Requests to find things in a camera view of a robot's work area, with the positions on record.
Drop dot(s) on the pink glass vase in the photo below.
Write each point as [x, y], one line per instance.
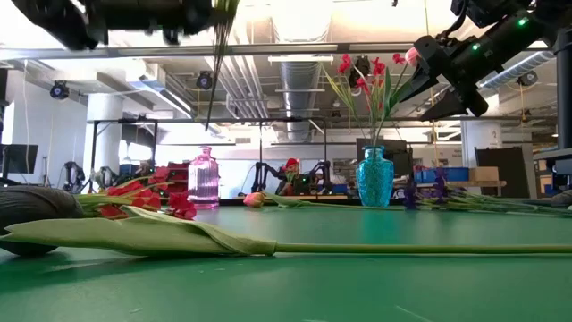
[203, 179]

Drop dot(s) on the blue glass vase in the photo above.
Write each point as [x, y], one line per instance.
[375, 179]

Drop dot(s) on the black ceiling spotlight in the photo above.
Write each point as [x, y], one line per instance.
[204, 80]
[59, 89]
[361, 65]
[527, 78]

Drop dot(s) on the grey overhead crossbar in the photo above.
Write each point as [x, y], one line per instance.
[179, 51]

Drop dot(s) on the black board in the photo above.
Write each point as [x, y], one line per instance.
[500, 172]

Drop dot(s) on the wide silver ventilation duct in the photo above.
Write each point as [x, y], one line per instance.
[297, 98]

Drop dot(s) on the black background frame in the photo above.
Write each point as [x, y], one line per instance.
[201, 120]

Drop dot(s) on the purple flower bunch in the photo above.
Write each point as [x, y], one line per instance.
[440, 188]

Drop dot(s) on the red hat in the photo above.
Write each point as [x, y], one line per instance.
[291, 162]

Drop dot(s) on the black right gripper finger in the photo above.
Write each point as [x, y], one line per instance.
[451, 105]
[429, 62]

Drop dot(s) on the red tool cabinet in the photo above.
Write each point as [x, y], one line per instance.
[181, 172]

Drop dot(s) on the cardboard box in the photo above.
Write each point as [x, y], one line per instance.
[484, 173]

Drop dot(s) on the blue storage bin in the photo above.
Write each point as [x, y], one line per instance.
[447, 174]

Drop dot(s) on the pink tulip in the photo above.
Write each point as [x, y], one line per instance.
[411, 56]
[254, 200]

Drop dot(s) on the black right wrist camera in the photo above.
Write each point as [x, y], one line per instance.
[487, 11]

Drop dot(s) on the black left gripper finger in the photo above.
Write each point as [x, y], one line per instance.
[199, 15]

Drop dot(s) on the red flower bunch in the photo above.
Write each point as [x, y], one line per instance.
[357, 85]
[143, 197]

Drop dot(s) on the green table mat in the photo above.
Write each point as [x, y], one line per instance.
[313, 286]

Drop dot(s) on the person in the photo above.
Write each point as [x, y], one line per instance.
[291, 179]

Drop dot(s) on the black background robot arm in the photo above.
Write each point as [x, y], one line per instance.
[261, 176]
[322, 174]

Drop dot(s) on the dark screen behind vase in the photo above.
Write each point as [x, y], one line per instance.
[400, 156]

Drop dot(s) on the black table frame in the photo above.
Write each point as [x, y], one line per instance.
[322, 201]

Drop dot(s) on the black pole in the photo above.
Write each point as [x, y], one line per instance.
[564, 89]

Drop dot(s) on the black background monitor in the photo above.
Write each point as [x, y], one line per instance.
[20, 158]

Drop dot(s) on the slim silver ventilation duct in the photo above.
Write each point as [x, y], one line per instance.
[514, 71]

